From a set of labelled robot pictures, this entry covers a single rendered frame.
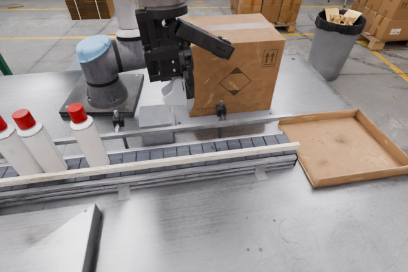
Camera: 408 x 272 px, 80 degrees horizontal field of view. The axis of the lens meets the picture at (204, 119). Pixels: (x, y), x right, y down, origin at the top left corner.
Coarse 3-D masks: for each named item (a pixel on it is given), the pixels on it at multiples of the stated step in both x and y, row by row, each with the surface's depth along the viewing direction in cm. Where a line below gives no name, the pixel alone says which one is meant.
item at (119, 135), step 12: (228, 120) 69; (240, 120) 69; (252, 120) 69; (264, 120) 69; (276, 120) 70; (120, 132) 65; (132, 132) 65; (144, 132) 65; (156, 132) 66; (168, 132) 67; (60, 144) 63
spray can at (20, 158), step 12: (0, 120) 52; (0, 132) 52; (12, 132) 54; (0, 144) 53; (12, 144) 55; (24, 144) 58; (12, 156) 56; (24, 156) 58; (24, 168) 59; (36, 168) 62
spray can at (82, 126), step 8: (72, 104) 54; (80, 104) 54; (72, 112) 52; (80, 112) 53; (72, 120) 54; (80, 120) 54; (88, 120) 56; (72, 128) 55; (80, 128) 55; (88, 128) 56; (96, 128) 59; (80, 136) 56; (88, 136) 57; (96, 136) 59; (80, 144) 58; (88, 144) 58; (96, 144) 59; (88, 152) 60; (96, 152) 60; (104, 152) 63; (88, 160) 62; (96, 160) 62; (104, 160) 64
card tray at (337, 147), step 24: (288, 120) 85; (312, 120) 87; (336, 120) 88; (360, 120) 87; (312, 144) 79; (336, 144) 79; (360, 144) 79; (384, 144) 78; (312, 168) 72; (336, 168) 72; (360, 168) 72; (384, 168) 72
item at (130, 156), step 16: (192, 144) 73; (208, 144) 73; (224, 144) 73; (240, 144) 73; (256, 144) 73; (272, 144) 73; (64, 160) 68; (80, 160) 68; (112, 160) 68; (128, 160) 68; (144, 160) 68; (224, 160) 68; (240, 160) 68; (0, 176) 64; (16, 176) 64; (96, 176) 64; (112, 176) 64
